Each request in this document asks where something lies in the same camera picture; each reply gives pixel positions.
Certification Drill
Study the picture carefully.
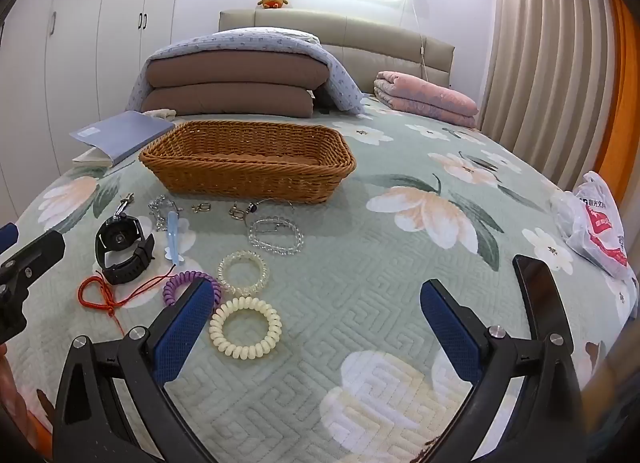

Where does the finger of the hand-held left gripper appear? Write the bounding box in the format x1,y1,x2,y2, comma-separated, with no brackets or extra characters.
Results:
0,229,66,299
0,222,20,257

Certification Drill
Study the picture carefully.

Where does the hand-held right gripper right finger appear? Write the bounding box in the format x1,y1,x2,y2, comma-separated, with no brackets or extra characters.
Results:
420,279,583,463

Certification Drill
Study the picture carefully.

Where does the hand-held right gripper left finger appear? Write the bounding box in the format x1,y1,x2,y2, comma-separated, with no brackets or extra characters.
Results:
52,277,217,463

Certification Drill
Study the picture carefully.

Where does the purple spiral hair tie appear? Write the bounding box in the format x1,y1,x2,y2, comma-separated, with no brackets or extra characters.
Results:
162,270,222,309

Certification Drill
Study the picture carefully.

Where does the cream spiral hair tie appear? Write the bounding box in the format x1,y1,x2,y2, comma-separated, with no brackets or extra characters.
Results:
209,296,283,359

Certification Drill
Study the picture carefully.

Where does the red cord bracelet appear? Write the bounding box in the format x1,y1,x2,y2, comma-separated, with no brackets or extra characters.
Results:
79,263,178,339

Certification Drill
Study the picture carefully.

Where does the clear spiral hair tie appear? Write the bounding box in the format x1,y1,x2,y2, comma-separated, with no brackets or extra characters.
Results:
216,250,270,297

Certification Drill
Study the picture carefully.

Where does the black wrist watch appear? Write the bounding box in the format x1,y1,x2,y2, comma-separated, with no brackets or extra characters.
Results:
95,217,157,286

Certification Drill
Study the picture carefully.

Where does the light blue hair clip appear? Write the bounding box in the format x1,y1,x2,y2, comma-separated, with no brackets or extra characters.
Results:
162,211,187,266

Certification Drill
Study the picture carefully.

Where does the clear bead bracelet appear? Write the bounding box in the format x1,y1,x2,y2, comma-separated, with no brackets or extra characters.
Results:
247,218,300,258

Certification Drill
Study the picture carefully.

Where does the silver chain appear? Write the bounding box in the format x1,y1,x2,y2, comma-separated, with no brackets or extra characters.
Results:
148,196,181,231

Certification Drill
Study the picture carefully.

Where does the black square pendant necklace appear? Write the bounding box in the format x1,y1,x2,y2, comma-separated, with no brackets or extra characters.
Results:
248,198,293,212

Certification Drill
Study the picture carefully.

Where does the brown wicker basket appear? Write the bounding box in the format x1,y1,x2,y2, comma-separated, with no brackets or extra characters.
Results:
138,120,357,205

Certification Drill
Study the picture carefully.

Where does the blue book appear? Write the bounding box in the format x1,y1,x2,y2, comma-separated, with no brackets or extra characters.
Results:
68,110,177,167

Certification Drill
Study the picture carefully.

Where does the white plastic bag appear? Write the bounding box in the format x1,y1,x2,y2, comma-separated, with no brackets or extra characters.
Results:
550,170,632,279

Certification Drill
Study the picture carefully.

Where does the white wardrobe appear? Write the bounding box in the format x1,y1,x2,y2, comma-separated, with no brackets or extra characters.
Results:
0,0,188,204

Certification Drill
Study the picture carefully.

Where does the folded pink blanket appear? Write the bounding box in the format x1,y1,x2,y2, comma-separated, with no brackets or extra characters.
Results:
374,70,480,130

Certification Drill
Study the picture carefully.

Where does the folded brown quilt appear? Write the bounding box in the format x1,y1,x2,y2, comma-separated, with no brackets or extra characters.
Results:
141,50,328,119

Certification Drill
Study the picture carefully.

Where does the beige curtain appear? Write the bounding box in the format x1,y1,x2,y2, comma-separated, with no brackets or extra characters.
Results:
475,0,626,169

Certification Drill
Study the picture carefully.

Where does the blue patterned blanket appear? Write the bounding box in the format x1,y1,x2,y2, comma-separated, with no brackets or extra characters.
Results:
125,28,368,114

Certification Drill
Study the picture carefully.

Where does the orange curtain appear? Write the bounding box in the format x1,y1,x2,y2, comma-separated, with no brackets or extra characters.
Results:
605,0,640,204

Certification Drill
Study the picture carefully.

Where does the beige padded headboard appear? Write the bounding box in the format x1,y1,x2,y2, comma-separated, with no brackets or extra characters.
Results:
218,8,456,96

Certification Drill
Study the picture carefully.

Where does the white cable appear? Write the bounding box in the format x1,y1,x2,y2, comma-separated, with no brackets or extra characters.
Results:
397,0,431,79

